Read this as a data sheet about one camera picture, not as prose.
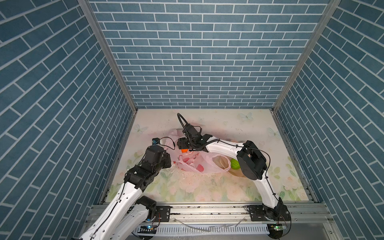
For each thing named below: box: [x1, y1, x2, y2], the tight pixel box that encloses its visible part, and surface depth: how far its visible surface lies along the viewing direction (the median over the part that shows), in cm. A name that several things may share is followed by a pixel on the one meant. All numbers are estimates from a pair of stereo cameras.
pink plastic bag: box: [163, 129, 231, 173], surface depth 84 cm
